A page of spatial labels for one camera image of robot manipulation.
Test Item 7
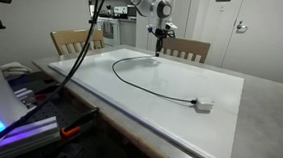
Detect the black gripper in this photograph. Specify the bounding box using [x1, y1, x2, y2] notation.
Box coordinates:
[152, 28, 168, 59]

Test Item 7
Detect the black charger cable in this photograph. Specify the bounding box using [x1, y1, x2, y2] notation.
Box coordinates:
[109, 53, 201, 105]

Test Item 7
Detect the white charger power adapter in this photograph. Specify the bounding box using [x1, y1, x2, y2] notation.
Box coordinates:
[193, 97, 215, 113]

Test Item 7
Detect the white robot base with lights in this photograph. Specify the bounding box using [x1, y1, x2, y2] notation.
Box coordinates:
[0, 33, 34, 157]

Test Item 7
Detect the wooden slat-back chair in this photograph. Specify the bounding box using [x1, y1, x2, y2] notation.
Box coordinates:
[154, 35, 212, 65]
[48, 25, 107, 59]

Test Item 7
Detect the white kitchen stove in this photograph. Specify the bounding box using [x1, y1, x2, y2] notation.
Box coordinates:
[95, 16, 123, 48]

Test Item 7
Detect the grey hanging dish towel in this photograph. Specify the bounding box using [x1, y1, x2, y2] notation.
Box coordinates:
[101, 20, 115, 40]

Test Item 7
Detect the white countertop appliance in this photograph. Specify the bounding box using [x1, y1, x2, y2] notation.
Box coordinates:
[113, 5, 130, 16]

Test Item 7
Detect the large white whiteboard sheet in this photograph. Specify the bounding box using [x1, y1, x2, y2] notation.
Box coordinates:
[41, 41, 247, 158]

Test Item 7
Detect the white room door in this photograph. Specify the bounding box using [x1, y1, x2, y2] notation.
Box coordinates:
[220, 0, 283, 86]

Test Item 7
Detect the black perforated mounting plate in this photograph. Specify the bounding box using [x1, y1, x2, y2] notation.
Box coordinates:
[3, 68, 101, 144]

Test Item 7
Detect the white folded cloth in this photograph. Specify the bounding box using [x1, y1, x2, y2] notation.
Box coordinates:
[0, 59, 34, 81]

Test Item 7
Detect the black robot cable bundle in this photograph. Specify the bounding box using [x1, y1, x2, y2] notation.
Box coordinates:
[0, 0, 110, 158]

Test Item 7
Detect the silver door handle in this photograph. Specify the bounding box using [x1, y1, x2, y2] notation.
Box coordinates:
[235, 19, 250, 34]

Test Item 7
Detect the black clamp with orange handle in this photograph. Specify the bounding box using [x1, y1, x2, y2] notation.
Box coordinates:
[59, 104, 101, 141]

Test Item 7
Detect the black clamp with red handle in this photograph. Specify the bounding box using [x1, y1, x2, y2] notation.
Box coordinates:
[32, 78, 65, 103]

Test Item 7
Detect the silver metal bracket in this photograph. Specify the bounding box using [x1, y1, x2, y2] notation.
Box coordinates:
[11, 86, 40, 114]

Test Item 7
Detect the aluminium extrusion rail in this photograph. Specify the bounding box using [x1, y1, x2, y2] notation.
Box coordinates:
[0, 111, 63, 158]

